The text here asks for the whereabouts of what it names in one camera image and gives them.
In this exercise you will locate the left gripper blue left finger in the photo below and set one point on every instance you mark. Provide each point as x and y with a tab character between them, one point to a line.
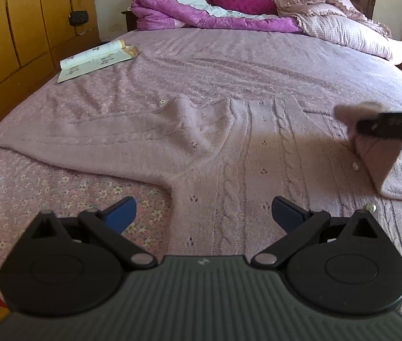
105	227

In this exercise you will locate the magenta and white quilt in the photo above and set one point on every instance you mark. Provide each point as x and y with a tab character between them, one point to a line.
249	15

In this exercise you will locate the small black hanging purse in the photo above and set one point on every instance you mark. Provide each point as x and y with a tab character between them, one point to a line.
77	17

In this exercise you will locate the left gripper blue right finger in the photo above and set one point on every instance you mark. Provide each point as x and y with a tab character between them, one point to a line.
302	229

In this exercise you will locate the orange wooden wardrobe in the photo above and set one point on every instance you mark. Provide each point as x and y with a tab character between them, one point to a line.
35	35

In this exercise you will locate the pale pink ruffled pillow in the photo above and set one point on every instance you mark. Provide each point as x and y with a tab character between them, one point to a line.
339	22

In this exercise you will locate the dark wooden nightstand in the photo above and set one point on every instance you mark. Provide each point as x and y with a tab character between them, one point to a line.
131	20

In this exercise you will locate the pink cable-knit sweater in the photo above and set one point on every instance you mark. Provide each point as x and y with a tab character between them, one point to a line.
223	163

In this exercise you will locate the open white book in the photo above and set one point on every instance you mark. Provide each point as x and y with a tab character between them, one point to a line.
96	58

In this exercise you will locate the pink floral bed sheet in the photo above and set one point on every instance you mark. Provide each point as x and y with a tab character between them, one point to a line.
202	65

